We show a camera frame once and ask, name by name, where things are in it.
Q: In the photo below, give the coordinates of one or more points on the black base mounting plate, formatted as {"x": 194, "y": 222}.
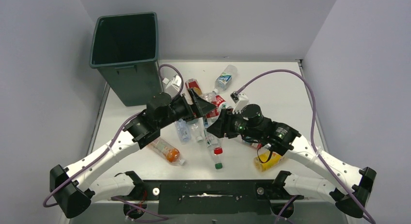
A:
{"x": 209, "y": 196}

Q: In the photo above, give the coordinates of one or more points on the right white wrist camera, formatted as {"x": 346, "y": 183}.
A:
{"x": 240, "y": 100}

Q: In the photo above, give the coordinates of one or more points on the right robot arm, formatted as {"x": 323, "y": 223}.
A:
{"x": 346, "y": 186}

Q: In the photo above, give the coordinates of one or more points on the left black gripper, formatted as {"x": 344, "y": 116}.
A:
{"x": 202, "y": 107}

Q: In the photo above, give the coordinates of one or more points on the blue white label bottle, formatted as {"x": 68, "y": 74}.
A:
{"x": 224, "y": 80}

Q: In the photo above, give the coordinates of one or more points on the green label green cap bottle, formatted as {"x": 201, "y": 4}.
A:
{"x": 215, "y": 149}

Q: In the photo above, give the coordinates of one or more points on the red label bottle red cap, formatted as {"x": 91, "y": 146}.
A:
{"x": 211, "y": 96}

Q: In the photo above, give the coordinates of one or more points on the red gold label bottle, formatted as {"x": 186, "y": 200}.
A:
{"x": 194, "y": 85}

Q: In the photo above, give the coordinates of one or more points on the dark green label bottle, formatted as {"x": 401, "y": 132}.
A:
{"x": 196, "y": 130}

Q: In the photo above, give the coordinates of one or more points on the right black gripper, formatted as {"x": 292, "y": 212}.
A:
{"x": 223, "y": 124}

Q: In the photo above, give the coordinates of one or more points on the yellow juice bottle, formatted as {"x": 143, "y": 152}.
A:
{"x": 266, "y": 160}

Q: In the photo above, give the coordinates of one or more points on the dark green plastic bin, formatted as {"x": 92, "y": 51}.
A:
{"x": 125, "y": 52}

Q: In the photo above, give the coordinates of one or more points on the orange juice bottle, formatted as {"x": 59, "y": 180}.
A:
{"x": 167, "y": 151}

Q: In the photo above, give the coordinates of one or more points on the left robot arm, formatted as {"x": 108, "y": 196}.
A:
{"x": 76, "y": 186}

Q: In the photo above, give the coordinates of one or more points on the red label upright-lying bottle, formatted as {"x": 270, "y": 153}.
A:
{"x": 212, "y": 116}

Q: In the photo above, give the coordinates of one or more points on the blue tinted water bottle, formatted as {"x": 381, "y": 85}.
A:
{"x": 183, "y": 131}

